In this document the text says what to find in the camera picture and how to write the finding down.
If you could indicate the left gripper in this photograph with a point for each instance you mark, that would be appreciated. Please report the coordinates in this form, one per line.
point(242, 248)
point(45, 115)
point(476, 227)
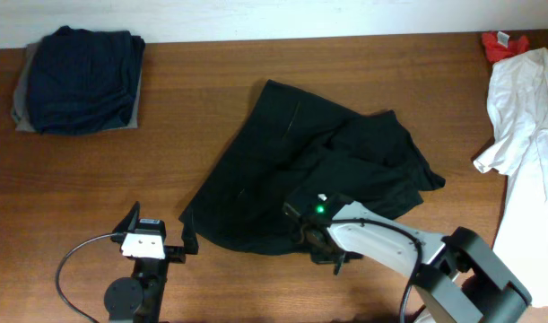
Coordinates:
point(174, 254)

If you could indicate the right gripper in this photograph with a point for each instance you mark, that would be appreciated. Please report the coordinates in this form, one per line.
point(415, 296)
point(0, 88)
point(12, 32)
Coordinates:
point(326, 257)

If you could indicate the black t-shirt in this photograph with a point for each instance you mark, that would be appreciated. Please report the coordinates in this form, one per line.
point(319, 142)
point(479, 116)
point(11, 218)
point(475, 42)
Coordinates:
point(295, 139)

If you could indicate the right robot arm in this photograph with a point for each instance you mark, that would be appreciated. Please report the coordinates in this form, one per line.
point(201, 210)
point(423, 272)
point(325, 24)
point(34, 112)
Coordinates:
point(458, 276)

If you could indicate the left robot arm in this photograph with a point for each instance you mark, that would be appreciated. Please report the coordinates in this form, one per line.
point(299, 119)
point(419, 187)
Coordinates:
point(138, 297)

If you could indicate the folded navy garment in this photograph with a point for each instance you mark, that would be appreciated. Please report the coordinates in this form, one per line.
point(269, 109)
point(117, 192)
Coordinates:
point(82, 82)

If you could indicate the folded grey garment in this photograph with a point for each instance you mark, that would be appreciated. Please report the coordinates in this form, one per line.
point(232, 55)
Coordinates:
point(19, 110)

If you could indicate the white garment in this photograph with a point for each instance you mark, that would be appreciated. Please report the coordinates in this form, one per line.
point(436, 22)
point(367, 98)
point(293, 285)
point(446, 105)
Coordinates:
point(517, 106)

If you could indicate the red garment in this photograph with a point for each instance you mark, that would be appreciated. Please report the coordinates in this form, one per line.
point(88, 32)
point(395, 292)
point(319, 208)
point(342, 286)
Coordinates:
point(498, 46)

